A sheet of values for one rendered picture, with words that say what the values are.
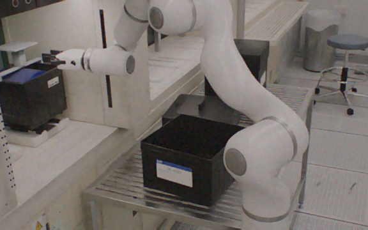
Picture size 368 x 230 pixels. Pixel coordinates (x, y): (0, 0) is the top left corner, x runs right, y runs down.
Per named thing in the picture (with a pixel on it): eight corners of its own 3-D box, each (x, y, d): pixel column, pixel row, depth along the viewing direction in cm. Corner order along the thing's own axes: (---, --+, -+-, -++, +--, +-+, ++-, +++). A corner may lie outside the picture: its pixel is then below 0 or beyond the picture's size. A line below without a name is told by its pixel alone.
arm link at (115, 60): (99, 41, 155) (86, 58, 149) (134, 45, 151) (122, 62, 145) (107, 61, 161) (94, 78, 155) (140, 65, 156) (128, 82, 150)
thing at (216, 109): (229, 146, 188) (229, 117, 183) (160, 138, 195) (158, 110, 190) (241, 117, 214) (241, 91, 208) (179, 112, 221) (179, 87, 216)
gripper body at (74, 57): (84, 75, 153) (55, 72, 157) (99, 66, 162) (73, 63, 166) (81, 53, 150) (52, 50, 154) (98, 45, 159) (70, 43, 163)
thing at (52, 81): (30, 142, 164) (15, 57, 152) (-14, 133, 172) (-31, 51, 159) (71, 116, 185) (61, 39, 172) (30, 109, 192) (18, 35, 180)
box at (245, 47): (257, 105, 228) (260, 55, 218) (202, 99, 237) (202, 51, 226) (268, 85, 252) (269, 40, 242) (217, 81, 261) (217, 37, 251)
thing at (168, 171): (141, 184, 163) (138, 141, 156) (182, 152, 184) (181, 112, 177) (211, 207, 149) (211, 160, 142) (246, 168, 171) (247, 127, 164)
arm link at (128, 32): (142, -21, 140) (112, 41, 163) (119, 7, 129) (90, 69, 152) (167, -4, 141) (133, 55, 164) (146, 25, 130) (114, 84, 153)
